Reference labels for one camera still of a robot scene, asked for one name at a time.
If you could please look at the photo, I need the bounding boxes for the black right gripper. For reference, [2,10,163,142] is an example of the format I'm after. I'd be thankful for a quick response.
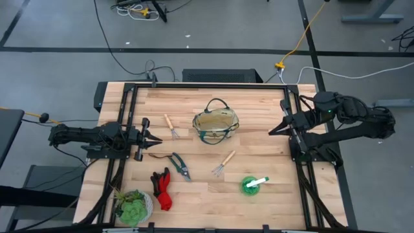
[268,98,313,153]

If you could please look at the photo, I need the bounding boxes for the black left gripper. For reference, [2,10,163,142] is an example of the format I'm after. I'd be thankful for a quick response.
[127,117,163,162]

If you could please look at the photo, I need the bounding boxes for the wooden-handled hand rake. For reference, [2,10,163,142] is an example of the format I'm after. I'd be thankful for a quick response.
[212,150,237,177]
[163,113,180,140]

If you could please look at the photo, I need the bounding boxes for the green pruning shears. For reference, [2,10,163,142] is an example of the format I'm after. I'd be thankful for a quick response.
[148,151,192,183]

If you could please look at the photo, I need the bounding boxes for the red and black gardening gloves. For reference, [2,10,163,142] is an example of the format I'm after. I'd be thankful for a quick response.
[150,166,173,212]

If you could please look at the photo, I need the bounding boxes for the beige green-trimmed gardening bag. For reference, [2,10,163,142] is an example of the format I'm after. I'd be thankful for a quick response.
[192,98,241,146]

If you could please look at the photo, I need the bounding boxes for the black box beside table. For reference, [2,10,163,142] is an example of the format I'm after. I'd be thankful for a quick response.
[93,81,109,113]

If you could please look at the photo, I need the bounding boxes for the succulent in white pot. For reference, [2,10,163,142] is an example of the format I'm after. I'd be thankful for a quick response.
[111,188,155,228]

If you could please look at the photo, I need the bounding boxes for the black computer tower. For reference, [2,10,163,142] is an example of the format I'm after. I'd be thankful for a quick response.
[182,68,264,83]

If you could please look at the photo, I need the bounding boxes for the dark grey cart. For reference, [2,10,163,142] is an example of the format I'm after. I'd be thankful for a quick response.
[5,164,85,232]

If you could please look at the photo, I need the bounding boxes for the grey desk foot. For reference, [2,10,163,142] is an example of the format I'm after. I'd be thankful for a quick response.
[341,0,405,24]
[373,98,414,108]

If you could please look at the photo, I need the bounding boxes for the black stand leg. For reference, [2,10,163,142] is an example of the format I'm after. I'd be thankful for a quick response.
[150,0,169,23]

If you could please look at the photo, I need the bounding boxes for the black side table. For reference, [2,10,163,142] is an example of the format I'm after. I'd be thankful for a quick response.
[0,109,26,169]

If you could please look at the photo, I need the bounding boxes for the white floor cable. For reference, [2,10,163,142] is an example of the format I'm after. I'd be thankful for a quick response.
[278,61,414,85]

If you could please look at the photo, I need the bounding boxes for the yellow extension cable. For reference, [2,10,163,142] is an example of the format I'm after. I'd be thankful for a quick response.
[274,1,328,69]

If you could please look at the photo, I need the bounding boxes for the black floor cable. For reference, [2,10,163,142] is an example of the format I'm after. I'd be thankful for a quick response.
[93,0,177,82]

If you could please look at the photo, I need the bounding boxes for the yellow cable with black ball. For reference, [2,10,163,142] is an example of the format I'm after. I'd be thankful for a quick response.
[0,105,62,126]

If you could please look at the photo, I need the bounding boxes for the white cable bundle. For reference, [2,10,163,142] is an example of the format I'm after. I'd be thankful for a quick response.
[115,3,161,22]

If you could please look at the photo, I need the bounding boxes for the black cable bundle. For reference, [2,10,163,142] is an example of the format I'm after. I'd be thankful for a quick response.
[391,25,414,52]

